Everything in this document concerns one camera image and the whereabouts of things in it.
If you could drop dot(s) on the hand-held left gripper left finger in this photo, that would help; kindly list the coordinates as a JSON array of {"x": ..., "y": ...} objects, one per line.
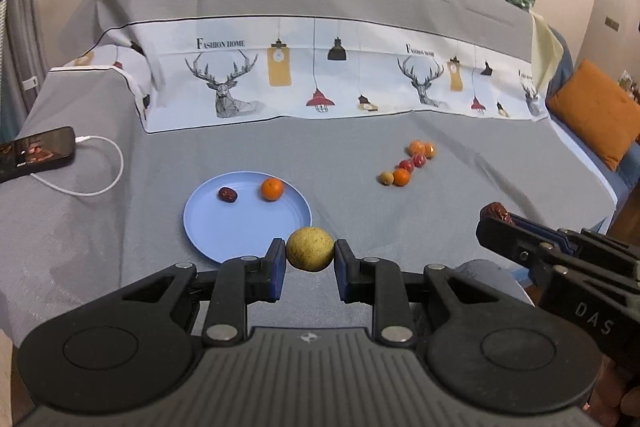
[{"x": 274, "y": 269}]

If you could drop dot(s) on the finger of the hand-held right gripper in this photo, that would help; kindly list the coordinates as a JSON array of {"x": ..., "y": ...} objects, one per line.
[
  {"x": 515, "y": 243},
  {"x": 600, "y": 252}
]

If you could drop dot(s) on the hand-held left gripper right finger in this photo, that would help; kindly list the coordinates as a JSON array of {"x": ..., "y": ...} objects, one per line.
[{"x": 345, "y": 269}]

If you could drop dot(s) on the red date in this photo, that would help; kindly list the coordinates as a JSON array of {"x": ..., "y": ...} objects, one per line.
[
  {"x": 499, "y": 211},
  {"x": 227, "y": 195}
]

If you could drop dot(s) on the yellow-green jujube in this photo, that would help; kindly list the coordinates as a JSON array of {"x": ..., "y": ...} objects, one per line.
[{"x": 310, "y": 249}]

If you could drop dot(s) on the blue plate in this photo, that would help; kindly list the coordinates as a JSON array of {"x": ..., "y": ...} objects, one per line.
[{"x": 220, "y": 227}]

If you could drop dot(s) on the small yellow jujube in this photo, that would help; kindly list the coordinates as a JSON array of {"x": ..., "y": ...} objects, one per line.
[{"x": 385, "y": 178}]

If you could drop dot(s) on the small orange mandarin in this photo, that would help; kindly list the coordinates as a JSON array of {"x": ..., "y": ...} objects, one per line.
[
  {"x": 272, "y": 189},
  {"x": 416, "y": 147},
  {"x": 401, "y": 177}
]

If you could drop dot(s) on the small red fruit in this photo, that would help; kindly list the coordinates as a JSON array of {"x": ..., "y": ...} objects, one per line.
[
  {"x": 419, "y": 161},
  {"x": 405, "y": 166}
]

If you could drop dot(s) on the plastic-wrapped mandarin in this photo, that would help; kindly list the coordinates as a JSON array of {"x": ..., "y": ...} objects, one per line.
[{"x": 430, "y": 150}]

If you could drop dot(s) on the person's right hand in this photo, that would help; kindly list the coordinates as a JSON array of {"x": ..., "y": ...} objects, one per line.
[{"x": 629, "y": 404}]

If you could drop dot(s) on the blue sofa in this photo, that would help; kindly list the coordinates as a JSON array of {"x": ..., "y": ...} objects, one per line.
[{"x": 590, "y": 167}]

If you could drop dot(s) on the orange cushion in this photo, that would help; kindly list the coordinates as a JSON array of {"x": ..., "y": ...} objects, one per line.
[{"x": 592, "y": 107}]

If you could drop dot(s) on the pale yellow cloth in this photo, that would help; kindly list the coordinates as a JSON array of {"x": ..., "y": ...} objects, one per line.
[{"x": 542, "y": 47}]

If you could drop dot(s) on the black smartphone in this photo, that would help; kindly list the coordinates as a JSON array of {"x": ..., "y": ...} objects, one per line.
[{"x": 35, "y": 152}]

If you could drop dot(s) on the grey curtain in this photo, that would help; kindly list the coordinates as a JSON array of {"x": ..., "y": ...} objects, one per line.
[{"x": 25, "y": 17}]

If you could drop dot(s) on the wall switch plate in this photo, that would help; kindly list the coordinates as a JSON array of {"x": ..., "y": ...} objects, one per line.
[{"x": 612, "y": 23}]

